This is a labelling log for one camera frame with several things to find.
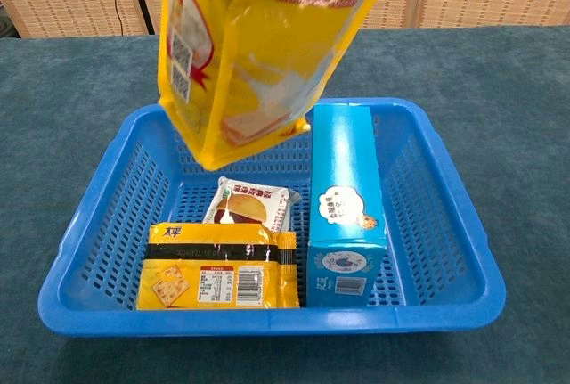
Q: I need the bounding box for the yellow red Lipo bag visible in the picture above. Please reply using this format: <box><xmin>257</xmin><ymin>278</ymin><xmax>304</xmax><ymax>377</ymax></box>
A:
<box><xmin>158</xmin><ymin>0</ymin><xmax>388</xmax><ymax>174</ymax></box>

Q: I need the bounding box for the light blue cookie box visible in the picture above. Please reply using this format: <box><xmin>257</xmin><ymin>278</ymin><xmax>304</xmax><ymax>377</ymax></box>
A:
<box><xmin>305</xmin><ymin>105</ymin><xmax>388</xmax><ymax>309</ymax></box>

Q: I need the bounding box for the white burger pie packet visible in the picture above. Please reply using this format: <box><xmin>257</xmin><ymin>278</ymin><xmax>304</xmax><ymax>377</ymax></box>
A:
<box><xmin>202</xmin><ymin>176</ymin><xmax>300</xmax><ymax>236</ymax></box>

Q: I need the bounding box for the yellow cracker packet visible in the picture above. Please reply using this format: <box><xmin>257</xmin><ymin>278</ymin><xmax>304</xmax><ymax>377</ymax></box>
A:
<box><xmin>135</xmin><ymin>222</ymin><xmax>300</xmax><ymax>311</ymax></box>

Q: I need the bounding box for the blue perforated plastic basket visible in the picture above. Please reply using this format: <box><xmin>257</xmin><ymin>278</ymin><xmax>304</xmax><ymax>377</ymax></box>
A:
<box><xmin>37</xmin><ymin>97</ymin><xmax>507</xmax><ymax>339</ymax></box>

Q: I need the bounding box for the black stool chrome base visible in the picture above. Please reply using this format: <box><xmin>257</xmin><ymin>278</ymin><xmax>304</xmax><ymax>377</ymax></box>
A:
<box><xmin>0</xmin><ymin>3</ymin><xmax>20</xmax><ymax>39</ymax></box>

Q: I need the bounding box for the teal carpet table mat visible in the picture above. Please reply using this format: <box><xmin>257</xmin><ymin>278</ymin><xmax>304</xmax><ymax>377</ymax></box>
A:
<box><xmin>0</xmin><ymin>25</ymin><xmax>570</xmax><ymax>384</ymax></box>

